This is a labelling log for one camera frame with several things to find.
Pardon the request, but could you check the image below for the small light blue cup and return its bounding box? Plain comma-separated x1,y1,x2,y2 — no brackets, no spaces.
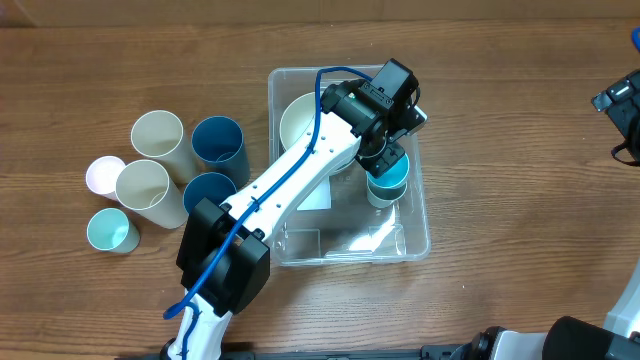
367,154,410,189

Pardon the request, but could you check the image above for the cream bowl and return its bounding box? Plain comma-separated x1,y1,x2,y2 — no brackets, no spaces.
279,92,315,150

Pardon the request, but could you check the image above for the tall beige cup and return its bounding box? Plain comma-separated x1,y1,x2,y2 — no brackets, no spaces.
115,160,188,229
130,110,200,184

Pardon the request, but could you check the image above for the small pink cup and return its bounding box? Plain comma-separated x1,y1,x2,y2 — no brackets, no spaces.
85,155,126,201

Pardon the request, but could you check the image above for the small mint green cup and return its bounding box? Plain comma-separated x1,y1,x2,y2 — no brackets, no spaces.
86,208,140,254

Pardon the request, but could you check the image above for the small grey cup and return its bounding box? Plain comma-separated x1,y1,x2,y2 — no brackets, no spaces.
367,185,407,209

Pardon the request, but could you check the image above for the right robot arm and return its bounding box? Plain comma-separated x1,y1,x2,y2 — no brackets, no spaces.
450,70,639,360

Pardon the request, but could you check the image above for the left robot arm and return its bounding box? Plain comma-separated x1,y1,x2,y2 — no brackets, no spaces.
159,59,427,359

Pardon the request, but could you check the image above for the clear plastic storage bin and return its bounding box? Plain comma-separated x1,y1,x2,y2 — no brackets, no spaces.
268,67,431,266

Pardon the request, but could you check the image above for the white label in bin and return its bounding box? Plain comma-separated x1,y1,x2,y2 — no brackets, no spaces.
297,178,331,211

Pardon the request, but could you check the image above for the tall blue cup rear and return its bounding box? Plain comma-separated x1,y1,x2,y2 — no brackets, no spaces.
191,116,250,188

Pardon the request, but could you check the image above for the tall blue cup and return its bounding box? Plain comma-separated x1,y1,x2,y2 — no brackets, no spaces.
183,172,237,213
191,116,250,188

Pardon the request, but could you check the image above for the tall blue cup front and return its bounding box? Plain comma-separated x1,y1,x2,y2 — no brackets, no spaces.
183,172,237,213

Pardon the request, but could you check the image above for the tall beige cup front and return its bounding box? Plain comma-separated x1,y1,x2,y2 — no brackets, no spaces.
115,160,188,229

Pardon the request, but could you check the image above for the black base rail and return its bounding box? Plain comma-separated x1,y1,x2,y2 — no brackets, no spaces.
220,344,470,360

